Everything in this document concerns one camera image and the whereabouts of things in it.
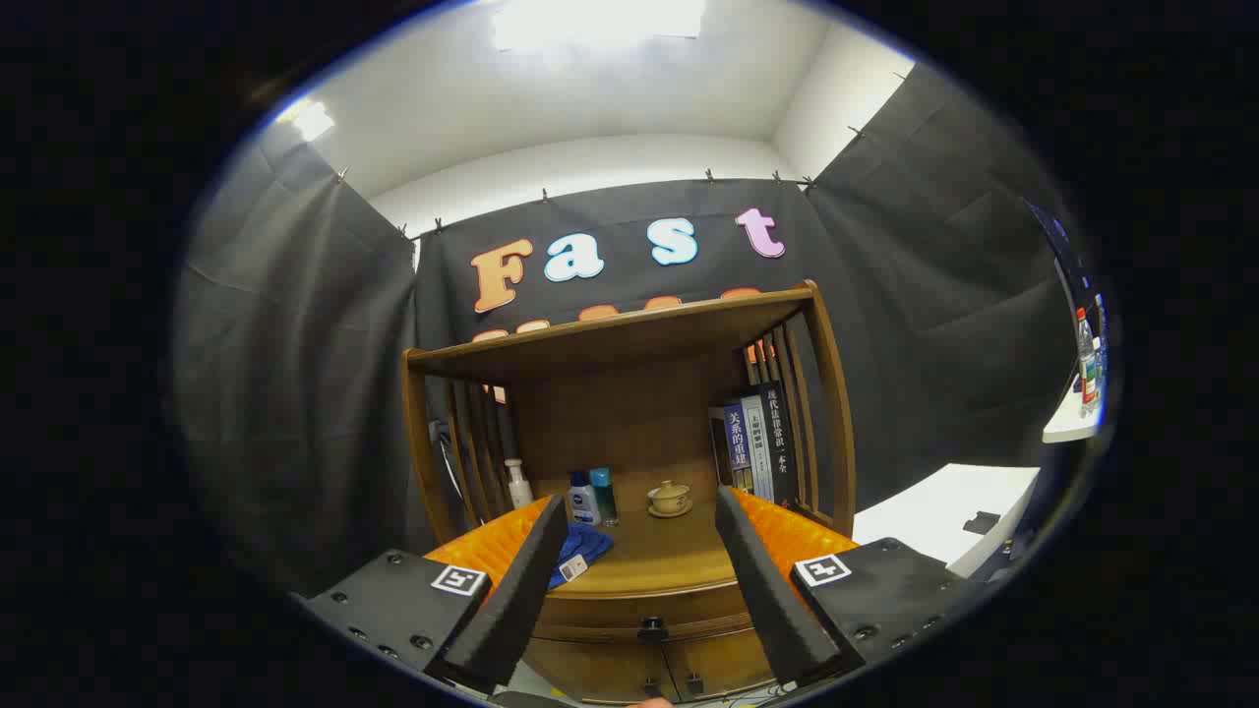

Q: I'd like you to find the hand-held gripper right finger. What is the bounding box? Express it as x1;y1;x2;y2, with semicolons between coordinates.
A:
713;485;985;689

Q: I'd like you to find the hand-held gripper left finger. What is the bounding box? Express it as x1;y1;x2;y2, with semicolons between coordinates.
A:
295;494;571;697

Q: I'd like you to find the wooden drawer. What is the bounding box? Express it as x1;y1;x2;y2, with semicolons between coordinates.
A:
531;585;758;645

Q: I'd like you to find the wooden cabinet door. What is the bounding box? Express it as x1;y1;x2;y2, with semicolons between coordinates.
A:
521;637;680;704
664;629;778;701

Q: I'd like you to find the white drawer unit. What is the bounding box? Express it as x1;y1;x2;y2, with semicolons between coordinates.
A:
851;462;1042;579

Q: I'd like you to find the wooden cabinet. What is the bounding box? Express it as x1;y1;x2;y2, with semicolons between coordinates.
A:
401;279;857;704

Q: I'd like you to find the blue towel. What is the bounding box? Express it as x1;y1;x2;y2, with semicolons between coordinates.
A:
546;521;616;591

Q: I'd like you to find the white bottle with blue cap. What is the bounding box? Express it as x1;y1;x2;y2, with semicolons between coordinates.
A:
569;471;602;527

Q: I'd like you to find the beige lidded teacup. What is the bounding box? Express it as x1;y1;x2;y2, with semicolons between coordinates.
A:
646;479;694;519

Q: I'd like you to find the teal bottle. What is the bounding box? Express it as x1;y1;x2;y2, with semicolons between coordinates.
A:
589;467;620;527

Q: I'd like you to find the white and light blue book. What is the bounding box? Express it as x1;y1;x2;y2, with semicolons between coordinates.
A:
740;393;778;502

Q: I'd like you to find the black book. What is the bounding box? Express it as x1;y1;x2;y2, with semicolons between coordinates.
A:
757;382;798;507

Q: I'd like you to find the white shelf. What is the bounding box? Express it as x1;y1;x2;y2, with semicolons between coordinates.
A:
1043;383;1105;443

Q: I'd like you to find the clear water bottle red cap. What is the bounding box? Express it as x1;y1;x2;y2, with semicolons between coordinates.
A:
1074;308;1099;414

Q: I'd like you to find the ceiling light panel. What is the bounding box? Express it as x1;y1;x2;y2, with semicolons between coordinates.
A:
280;98;335;144
490;0;707;52

